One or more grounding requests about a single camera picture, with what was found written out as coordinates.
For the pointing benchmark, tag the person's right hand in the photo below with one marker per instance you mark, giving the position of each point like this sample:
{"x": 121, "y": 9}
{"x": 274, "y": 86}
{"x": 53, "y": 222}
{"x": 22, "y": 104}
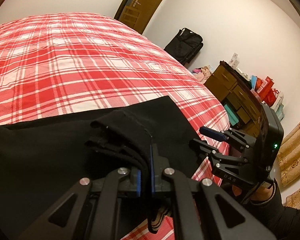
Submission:
{"x": 263, "y": 194}

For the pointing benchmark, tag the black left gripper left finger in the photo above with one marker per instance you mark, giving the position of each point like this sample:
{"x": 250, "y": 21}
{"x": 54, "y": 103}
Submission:
{"x": 91, "y": 209}

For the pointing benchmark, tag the brown wooden door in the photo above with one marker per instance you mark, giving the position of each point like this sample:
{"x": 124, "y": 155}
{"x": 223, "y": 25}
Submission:
{"x": 136, "y": 14}

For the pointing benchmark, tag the beige patterned curtain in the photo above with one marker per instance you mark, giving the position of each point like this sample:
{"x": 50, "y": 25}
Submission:
{"x": 289, "y": 163}

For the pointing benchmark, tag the dark wooden dresser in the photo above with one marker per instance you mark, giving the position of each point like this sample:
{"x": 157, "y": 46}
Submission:
{"x": 229, "y": 87}

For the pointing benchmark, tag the teal box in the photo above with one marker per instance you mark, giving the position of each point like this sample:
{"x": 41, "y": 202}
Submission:
{"x": 232, "y": 115}

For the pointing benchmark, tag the black-sleeved right forearm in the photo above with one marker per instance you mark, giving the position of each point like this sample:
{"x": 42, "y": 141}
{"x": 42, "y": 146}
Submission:
{"x": 282, "y": 221}

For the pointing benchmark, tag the black pants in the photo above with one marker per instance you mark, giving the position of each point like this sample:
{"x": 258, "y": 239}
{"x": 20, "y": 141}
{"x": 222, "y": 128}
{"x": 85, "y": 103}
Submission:
{"x": 41, "y": 159}

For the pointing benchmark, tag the red gift bag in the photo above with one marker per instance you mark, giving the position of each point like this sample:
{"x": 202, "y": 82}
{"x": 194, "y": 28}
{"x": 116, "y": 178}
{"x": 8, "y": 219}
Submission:
{"x": 265, "y": 91}

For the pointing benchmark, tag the pink clothes pile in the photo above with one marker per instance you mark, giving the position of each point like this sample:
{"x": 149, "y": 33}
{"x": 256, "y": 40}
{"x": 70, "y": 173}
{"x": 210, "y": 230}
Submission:
{"x": 202, "y": 74}

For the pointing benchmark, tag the red white plaid bedsheet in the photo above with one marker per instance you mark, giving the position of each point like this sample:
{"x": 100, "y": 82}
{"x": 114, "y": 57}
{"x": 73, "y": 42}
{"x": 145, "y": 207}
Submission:
{"x": 57, "y": 64}

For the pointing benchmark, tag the black suitcase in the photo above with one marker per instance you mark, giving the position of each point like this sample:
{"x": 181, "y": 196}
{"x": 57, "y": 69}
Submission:
{"x": 184, "y": 46}

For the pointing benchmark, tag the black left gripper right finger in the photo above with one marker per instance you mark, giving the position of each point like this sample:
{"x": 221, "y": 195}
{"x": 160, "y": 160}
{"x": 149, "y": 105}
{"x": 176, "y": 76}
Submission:
{"x": 199, "y": 209}

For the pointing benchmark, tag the white box on dresser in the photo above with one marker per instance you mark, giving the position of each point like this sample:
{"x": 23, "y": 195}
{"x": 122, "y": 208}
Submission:
{"x": 234, "y": 61}

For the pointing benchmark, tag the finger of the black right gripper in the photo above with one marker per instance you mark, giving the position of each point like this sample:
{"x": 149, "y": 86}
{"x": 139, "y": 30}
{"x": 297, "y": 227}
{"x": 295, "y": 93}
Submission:
{"x": 237, "y": 139}
{"x": 203, "y": 150}

